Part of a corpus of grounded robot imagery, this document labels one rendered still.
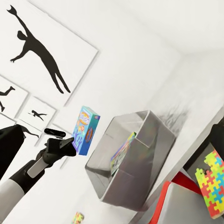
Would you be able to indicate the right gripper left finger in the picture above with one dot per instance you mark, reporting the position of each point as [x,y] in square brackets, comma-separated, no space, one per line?
[11,140]

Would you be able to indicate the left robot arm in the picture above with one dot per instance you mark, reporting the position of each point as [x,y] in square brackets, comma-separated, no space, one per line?
[14,188]

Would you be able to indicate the jigsaw puzzle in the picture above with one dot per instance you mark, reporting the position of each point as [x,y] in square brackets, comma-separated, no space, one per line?
[212,184]
[78,217]

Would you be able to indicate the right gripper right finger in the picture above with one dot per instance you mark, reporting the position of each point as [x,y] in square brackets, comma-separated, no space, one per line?
[217,139]

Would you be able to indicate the board game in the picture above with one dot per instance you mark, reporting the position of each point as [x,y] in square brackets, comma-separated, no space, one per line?
[118,157]
[84,130]

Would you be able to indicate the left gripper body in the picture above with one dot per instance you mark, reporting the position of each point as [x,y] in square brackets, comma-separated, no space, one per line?
[54,152]

